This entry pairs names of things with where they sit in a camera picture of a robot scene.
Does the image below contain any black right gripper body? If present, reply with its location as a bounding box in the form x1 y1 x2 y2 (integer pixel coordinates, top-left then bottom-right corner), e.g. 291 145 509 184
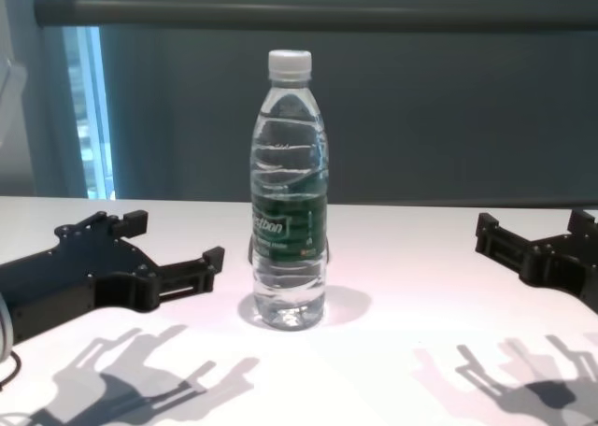
522 232 598 315

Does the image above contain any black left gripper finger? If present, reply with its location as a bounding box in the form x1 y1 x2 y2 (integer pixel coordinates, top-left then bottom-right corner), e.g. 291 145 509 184
138 246 226 306
54 209 150 248

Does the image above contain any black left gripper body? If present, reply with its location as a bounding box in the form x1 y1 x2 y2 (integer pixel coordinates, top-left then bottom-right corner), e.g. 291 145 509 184
0 235 161 343

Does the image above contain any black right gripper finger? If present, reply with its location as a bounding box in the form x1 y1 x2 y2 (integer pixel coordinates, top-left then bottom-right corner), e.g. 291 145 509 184
566 207 598 245
474 212 534 277

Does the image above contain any clear water bottle green label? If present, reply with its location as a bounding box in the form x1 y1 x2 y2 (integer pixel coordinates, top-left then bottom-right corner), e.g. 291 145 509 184
246 50 331 330

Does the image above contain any small black round object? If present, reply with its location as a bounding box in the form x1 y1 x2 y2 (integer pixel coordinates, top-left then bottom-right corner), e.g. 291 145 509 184
246 236 334 264

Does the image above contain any narrow glass window strip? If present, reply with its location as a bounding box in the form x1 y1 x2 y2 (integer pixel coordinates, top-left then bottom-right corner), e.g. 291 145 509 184
60 0 116 201

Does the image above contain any grey handrail bar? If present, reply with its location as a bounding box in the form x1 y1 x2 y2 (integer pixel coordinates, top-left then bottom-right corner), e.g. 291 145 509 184
33 0 598 31

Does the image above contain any thin left wrist camera cable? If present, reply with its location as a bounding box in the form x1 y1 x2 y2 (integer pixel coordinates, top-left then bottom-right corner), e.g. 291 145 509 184
0 350 22 392

